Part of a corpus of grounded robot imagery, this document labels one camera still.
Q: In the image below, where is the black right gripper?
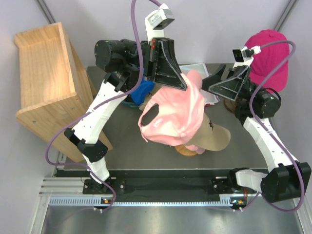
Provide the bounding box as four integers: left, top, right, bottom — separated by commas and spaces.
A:
195, 65, 265, 102

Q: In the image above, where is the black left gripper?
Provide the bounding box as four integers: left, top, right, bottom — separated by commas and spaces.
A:
119, 37, 187, 90

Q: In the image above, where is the salmon pink baseball cap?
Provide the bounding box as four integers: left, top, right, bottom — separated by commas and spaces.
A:
138, 70, 205, 146

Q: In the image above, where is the magenta baseball cap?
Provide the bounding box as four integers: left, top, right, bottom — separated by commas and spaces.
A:
245, 29, 290, 92

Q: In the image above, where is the beige baseball cap with logo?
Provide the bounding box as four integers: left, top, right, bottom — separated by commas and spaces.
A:
184, 114, 231, 152

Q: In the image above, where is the light pink baseball cap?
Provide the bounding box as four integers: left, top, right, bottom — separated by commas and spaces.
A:
185, 145, 206, 156

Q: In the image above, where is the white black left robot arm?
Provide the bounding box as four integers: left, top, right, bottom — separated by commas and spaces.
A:
64, 38, 187, 194

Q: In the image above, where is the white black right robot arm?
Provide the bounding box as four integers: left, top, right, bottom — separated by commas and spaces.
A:
202, 64, 312, 203

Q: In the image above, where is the translucent zip document pouch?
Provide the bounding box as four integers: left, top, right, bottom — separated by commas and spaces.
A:
179, 63, 220, 106

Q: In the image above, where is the tan baseball cap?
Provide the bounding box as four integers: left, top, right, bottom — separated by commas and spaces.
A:
139, 93, 157, 112

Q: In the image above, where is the cream mannequin head stand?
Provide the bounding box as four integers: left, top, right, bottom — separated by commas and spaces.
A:
223, 97, 242, 114

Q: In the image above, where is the blue baseball cap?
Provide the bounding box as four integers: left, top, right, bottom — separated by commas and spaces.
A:
130, 79, 155, 106

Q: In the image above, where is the teal plastic container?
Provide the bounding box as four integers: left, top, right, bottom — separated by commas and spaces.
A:
121, 96, 139, 108

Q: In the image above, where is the round wooden hat stand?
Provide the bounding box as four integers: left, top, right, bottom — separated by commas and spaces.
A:
175, 145, 195, 157

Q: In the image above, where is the wooden shelf box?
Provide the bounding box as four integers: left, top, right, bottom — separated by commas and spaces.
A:
13, 21, 114, 163

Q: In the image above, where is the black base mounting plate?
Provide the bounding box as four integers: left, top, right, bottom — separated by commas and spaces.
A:
82, 169, 256, 195

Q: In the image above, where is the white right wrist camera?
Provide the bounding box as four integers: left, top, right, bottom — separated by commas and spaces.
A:
233, 46, 261, 68

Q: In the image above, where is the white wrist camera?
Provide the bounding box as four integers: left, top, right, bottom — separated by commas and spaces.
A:
233, 46, 261, 68
145, 3, 175, 42

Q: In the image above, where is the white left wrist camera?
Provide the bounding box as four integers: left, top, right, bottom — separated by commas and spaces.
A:
145, 3, 175, 42

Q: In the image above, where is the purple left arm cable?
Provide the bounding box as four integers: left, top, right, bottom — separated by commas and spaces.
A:
45, 0, 162, 213

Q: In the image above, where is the grey slotted cable duct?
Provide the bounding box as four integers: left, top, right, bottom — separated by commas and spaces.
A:
49, 196, 246, 207

